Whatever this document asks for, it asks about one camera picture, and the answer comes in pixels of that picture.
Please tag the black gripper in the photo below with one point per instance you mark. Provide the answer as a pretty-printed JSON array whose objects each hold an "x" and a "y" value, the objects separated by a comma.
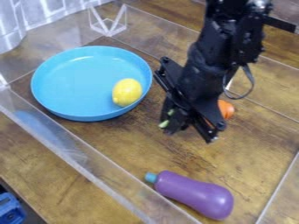
[{"x": 193, "y": 87}]

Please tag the yellow toy lemon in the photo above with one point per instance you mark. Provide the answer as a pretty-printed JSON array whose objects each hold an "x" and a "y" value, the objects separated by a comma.
[{"x": 127, "y": 92}]

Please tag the blue object at corner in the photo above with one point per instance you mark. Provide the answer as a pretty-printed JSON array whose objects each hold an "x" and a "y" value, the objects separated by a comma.
[{"x": 13, "y": 213}]

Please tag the blue plastic plate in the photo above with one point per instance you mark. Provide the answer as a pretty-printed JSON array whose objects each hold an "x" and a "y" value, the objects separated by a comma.
[{"x": 73, "y": 82}]

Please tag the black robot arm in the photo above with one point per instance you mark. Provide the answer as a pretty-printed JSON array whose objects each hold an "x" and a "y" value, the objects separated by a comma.
[{"x": 227, "y": 47}]

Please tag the orange toy carrot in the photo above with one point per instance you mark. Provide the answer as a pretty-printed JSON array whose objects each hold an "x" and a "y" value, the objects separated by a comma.
[{"x": 226, "y": 108}]

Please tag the purple toy eggplant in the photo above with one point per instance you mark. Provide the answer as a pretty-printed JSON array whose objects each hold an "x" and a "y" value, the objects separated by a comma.
[{"x": 210, "y": 199}]

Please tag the white curtain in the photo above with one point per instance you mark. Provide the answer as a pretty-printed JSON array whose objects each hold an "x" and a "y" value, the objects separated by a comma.
[{"x": 23, "y": 15}]

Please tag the clear acrylic enclosure wall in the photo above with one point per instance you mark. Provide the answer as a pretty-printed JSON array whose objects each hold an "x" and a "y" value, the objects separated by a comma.
[{"x": 79, "y": 171}]

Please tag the black bar in background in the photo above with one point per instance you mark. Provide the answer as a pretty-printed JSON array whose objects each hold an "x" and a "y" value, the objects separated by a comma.
[{"x": 281, "y": 24}]

